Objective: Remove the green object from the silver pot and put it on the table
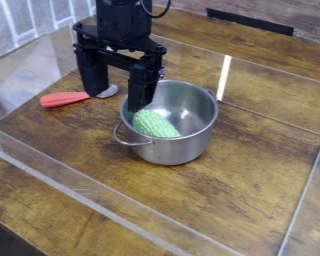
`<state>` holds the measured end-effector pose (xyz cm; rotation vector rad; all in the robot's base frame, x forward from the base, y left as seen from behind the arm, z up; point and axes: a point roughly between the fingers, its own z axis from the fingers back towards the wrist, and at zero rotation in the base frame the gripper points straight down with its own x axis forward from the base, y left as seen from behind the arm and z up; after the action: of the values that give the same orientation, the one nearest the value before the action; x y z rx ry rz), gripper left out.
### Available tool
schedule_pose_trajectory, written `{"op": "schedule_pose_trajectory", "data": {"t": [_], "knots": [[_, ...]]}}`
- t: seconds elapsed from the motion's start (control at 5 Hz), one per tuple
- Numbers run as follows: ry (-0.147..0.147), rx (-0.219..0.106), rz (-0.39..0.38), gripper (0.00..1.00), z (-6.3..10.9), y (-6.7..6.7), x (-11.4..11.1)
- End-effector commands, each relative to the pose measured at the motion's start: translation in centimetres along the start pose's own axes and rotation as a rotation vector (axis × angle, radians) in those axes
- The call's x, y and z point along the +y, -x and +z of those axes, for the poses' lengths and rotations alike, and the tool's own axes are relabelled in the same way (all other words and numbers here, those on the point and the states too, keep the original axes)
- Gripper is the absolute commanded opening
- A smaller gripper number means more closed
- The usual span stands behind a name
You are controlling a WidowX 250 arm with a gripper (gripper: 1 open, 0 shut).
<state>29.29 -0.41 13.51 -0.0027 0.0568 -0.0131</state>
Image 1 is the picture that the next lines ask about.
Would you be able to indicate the red handled metal spoon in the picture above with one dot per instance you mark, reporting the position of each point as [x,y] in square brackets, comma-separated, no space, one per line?
[64,98]

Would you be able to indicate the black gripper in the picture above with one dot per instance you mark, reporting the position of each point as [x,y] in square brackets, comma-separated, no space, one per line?
[117,41]

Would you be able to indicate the black wall strip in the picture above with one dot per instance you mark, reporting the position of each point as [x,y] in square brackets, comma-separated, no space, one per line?
[251,22]

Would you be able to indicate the silver steel pot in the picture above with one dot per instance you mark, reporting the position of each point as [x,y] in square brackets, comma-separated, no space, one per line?
[190,107]

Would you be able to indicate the green knobbly toy vegetable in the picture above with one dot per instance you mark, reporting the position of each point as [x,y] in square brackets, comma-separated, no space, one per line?
[152,124]

